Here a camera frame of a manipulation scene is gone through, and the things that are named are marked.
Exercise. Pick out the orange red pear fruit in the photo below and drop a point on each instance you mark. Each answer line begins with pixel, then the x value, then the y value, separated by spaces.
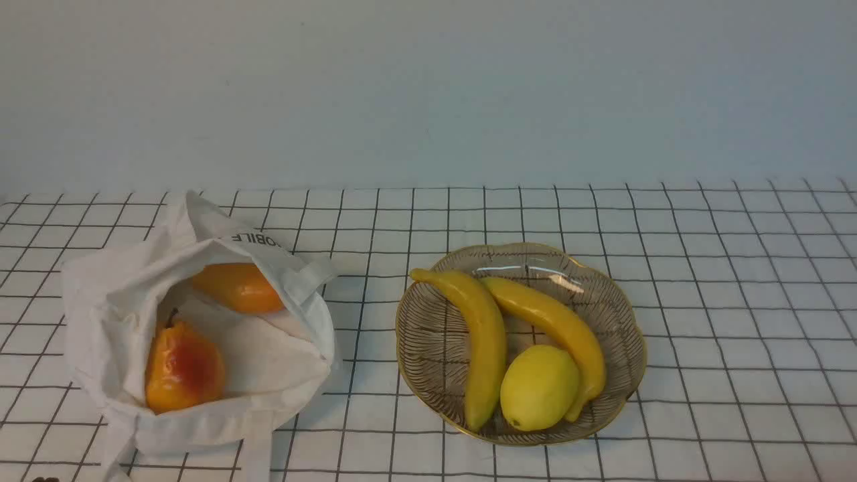
pixel 184 368

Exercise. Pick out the orange mango fruit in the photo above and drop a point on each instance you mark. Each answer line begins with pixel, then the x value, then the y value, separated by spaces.
pixel 241 287

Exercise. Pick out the white canvas tote bag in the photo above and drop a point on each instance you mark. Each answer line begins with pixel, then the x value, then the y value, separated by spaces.
pixel 114 299

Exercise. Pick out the clear gold-rimmed glass plate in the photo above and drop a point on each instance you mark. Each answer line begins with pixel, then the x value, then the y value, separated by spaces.
pixel 433 340

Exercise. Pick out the left yellow banana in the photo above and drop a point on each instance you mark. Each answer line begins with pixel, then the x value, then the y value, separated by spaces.
pixel 487 340

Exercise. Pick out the yellow banana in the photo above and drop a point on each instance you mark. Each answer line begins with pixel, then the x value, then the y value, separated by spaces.
pixel 562 325
pixel 487 340

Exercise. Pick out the yellow lemon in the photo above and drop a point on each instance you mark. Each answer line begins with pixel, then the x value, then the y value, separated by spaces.
pixel 538 388

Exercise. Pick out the right yellow banana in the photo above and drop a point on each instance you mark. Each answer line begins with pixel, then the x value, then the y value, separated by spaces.
pixel 562 325

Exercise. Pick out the white black grid tablecloth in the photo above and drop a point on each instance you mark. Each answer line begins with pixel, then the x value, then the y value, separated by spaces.
pixel 745 294

